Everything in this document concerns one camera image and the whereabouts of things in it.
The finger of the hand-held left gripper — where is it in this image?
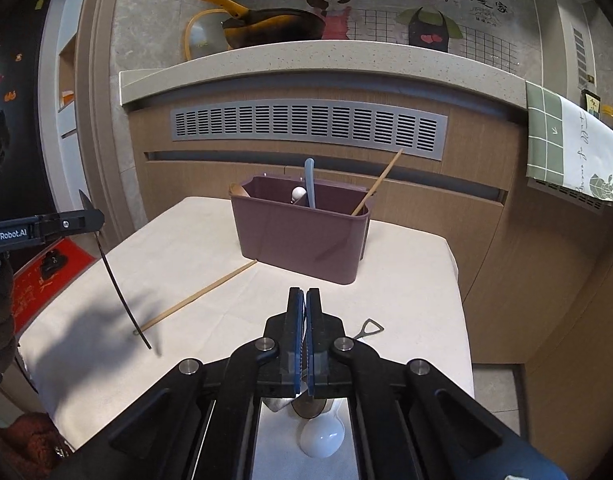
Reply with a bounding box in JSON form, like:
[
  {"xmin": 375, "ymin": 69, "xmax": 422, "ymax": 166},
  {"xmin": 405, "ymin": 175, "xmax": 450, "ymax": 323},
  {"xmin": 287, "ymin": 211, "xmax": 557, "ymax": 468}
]
[{"xmin": 36, "ymin": 209, "xmax": 106, "ymax": 242}]

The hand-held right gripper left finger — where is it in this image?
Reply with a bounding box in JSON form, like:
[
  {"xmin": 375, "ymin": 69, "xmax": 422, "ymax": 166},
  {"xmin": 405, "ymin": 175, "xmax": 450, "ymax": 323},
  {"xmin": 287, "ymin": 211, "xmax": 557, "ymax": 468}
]
[{"xmin": 51, "ymin": 286, "xmax": 304, "ymax": 480}]

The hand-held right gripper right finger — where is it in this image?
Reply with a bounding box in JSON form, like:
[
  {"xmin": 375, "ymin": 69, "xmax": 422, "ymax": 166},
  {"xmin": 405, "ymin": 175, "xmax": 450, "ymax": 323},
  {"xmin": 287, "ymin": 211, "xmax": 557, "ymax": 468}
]
[{"xmin": 305, "ymin": 287, "xmax": 557, "ymax": 480}]

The black knife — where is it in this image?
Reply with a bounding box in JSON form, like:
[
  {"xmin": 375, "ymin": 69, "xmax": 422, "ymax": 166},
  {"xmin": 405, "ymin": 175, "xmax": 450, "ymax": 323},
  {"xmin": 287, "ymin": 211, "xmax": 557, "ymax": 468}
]
[{"xmin": 79, "ymin": 189, "xmax": 153, "ymax": 350}]

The purple plastic utensil holder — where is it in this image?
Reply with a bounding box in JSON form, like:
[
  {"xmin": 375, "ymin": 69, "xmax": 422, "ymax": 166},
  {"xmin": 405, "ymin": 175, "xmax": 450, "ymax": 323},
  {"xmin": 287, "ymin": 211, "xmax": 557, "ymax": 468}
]
[{"xmin": 229, "ymin": 174, "xmax": 372, "ymax": 286}]

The white spoon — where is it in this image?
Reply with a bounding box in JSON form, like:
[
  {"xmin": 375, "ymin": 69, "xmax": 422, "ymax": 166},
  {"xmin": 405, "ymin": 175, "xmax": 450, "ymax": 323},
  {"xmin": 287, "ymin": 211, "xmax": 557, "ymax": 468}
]
[{"xmin": 299, "ymin": 400, "xmax": 346, "ymax": 459}]

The wooden chopstick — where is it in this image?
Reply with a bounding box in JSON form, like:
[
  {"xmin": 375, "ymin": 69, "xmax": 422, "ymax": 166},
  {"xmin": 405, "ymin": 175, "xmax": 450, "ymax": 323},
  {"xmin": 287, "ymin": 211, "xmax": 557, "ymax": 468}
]
[
  {"xmin": 133, "ymin": 260, "xmax": 257, "ymax": 336},
  {"xmin": 351, "ymin": 149, "xmax": 404, "ymax": 217}
]

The grey-blue spoon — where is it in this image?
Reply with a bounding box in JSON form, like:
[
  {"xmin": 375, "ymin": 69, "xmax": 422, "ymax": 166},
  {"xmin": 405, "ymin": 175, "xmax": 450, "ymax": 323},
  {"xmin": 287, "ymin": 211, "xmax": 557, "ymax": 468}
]
[{"xmin": 304, "ymin": 158, "xmax": 317, "ymax": 209}]

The white shelf cabinet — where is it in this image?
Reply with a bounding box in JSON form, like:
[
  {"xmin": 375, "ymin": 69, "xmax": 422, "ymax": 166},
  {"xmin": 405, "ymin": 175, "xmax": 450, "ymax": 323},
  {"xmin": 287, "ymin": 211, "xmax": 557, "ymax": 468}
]
[{"xmin": 36, "ymin": 0, "xmax": 94, "ymax": 221}]

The red floor mat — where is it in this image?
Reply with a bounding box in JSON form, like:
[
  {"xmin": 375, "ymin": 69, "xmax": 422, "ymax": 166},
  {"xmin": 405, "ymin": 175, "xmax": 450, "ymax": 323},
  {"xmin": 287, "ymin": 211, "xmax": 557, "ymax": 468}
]
[{"xmin": 11, "ymin": 237, "xmax": 97, "ymax": 333}]

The black refrigerator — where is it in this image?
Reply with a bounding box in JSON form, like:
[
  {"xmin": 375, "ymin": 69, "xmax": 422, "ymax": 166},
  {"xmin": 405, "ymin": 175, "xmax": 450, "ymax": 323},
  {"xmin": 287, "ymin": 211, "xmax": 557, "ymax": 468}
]
[{"xmin": 0, "ymin": 0, "xmax": 54, "ymax": 221}]

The white tablecloth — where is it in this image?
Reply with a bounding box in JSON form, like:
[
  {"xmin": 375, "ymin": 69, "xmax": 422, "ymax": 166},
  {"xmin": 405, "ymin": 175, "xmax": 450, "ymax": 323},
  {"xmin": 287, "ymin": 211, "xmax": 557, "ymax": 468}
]
[{"xmin": 16, "ymin": 195, "xmax": 476, "ymax": 480}]

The long grey vent grille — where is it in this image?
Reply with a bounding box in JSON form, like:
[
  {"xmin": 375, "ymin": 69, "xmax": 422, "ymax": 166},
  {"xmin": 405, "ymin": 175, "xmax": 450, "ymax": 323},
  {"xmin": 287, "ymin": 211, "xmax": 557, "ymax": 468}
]
[{"xmin": 170, "ymin": 104, "xmax": 446, "ymax": 161}]

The glass lid with yellow rim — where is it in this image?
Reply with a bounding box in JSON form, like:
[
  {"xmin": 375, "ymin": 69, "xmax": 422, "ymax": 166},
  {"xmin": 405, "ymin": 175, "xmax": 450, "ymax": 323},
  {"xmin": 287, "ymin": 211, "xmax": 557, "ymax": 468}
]
[{"xmin": 185, "ymin": 8, "xmax": 237, "ymax": 63}]

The kitchen counter with stone top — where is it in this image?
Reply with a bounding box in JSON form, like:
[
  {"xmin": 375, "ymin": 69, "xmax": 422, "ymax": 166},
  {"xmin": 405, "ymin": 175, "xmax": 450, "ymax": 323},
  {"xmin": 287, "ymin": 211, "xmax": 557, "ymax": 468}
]
[{"xmin": 119, "ymin": 40, "xmax": 613, "ymax": 480}]

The short grey vent grille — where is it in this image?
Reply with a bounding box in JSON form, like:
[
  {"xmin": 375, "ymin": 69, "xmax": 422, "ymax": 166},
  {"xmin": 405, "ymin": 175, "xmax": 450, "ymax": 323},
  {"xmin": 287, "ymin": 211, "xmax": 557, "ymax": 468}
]
[{"xmin": 527, "ymin": 177, "xmax": 609, "ymax": 216}]

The green checked towel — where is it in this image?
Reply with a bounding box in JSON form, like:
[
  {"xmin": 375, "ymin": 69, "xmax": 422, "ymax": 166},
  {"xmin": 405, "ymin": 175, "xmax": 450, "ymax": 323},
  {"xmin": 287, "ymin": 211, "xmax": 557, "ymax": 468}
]
[{"xmin": 525, "ymin": 81, "xmax": 613, "ymax": 206}]

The small dark sign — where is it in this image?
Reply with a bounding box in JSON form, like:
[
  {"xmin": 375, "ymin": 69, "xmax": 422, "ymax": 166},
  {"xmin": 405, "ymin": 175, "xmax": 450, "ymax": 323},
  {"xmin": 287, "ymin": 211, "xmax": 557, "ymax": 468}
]
[{"xmin": 580, "ymin": 89, "xmax": 603, "ymax": 117}]

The black pan with yellow handle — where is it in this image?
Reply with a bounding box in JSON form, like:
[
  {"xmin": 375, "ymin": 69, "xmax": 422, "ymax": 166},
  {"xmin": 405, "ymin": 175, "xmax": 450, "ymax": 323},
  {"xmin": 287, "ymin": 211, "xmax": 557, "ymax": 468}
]
[{"xmin": 185, "ymin": 0, "xmax": 327, "ymax": 51}]

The cartoon wall sticker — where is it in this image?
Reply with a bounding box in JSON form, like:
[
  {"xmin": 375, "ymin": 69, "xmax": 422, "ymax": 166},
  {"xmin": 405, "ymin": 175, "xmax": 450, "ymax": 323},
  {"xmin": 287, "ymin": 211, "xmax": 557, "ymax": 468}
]
[{"xmin": 259, "ymin": 0, "xmax": 519, "ymax": 68}]

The white wall duct cover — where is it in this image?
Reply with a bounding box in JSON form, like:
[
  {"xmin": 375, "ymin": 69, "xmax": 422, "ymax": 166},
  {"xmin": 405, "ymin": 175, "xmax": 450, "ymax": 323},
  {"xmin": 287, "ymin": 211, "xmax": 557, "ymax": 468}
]
[{"xmin": 532, "ymin": 0, "xmax": 598, "ymax": 96}]

